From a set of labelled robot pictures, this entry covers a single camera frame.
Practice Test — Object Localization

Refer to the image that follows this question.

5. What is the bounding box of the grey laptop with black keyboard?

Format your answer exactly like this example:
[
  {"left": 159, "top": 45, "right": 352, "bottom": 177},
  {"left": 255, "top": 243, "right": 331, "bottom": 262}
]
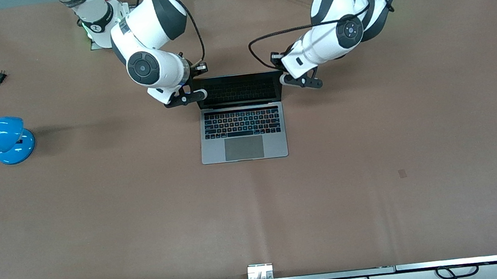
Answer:
[{"left": 192, "top": 69, "right": 292, "bottom": 167}]

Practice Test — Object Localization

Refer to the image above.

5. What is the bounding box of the large table cover mat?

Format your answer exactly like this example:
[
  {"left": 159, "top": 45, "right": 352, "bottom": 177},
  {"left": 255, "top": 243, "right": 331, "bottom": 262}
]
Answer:
[{"left": 0, "top": 0, "right": 497, "bottom": 279}]

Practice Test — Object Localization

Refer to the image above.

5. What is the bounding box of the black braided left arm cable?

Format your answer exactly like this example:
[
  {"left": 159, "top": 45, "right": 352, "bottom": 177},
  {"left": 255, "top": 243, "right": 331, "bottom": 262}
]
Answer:
[{"left": 243, "top": 0, "right": 407, "bottom": 74}]

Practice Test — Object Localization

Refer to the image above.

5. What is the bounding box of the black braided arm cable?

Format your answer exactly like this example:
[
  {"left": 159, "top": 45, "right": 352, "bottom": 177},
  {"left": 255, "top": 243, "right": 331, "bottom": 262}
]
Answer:
[
  {"left": 243, "top": 0, "right": 407, "bottom": 74},
  {"left": 136, "top": 0, "right": 208, "bottom": 72}
]

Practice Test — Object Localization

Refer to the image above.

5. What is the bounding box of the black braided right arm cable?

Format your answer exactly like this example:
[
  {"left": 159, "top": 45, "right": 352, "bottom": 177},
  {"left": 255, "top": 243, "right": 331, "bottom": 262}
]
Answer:
[{"left": 136, "top": 0, "right": 208, "bottom": 72}]

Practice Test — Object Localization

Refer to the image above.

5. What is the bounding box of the looped black floor cable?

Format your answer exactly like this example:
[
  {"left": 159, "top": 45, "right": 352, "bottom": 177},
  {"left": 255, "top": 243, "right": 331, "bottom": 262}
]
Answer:
[{"left": 435, "top": 262, "right": 479, "bottom": 279}]

